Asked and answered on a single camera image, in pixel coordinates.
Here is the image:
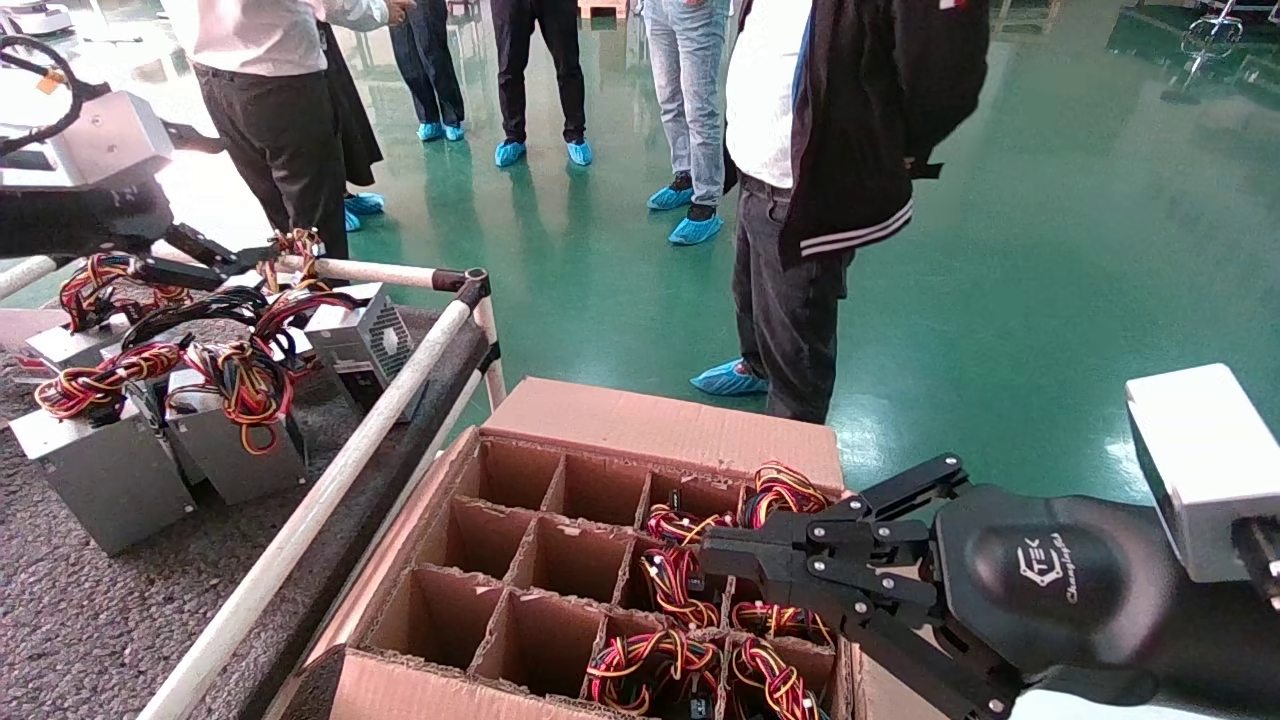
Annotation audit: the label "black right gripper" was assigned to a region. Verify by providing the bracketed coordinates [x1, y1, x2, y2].
[698, 453, 1280, 720]

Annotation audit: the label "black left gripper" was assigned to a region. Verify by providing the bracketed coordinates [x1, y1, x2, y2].
[0, 183, 276, 293]

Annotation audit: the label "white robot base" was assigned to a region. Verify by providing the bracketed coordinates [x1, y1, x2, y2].
[0, 0, 73, 39]

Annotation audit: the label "cardboard box with dividers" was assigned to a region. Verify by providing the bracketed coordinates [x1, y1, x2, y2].
[300, 377, 961, 720]

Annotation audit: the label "person white shirt black trousers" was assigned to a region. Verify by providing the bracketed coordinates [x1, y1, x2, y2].
[160, 0, 416, 263]

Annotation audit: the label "grey power supply honeycomb vent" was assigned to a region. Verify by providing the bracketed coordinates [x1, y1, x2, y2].
[120, 228, 419, 413]

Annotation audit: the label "white printed table sign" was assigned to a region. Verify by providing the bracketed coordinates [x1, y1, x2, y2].
[0, 308, 49, 349]

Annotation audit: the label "person in black skirt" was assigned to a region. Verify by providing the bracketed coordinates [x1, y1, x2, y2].
[318, 20, 387, 233]

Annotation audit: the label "person in black trousers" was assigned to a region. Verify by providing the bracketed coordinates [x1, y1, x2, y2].
[490, 0, 594, 169]
[388, 0, 469, 143]

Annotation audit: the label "person in black striped jacket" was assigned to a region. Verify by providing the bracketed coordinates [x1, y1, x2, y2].
[688, 0, 993, 426]

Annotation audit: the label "person in blue jeans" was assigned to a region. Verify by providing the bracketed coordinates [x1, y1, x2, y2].
[640, 0, 738, 247]

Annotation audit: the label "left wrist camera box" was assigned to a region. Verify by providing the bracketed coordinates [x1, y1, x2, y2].
[45, 90, 178, 189]

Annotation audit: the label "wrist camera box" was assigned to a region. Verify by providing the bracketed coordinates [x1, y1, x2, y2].
[45, 90, 178, 189]
[1125, 363, 1280, 584]

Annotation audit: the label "top centre wire bundle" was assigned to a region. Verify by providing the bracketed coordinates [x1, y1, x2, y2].
[645, 503, 739, 549]

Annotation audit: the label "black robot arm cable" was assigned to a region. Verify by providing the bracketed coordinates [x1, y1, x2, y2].
[0, 35, 111, 159]

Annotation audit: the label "white pipe table frame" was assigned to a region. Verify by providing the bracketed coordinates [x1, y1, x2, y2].
[0, 255, 506, 720]

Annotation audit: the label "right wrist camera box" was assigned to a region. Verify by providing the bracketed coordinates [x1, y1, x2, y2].
[1125, 363, 1280, 584]

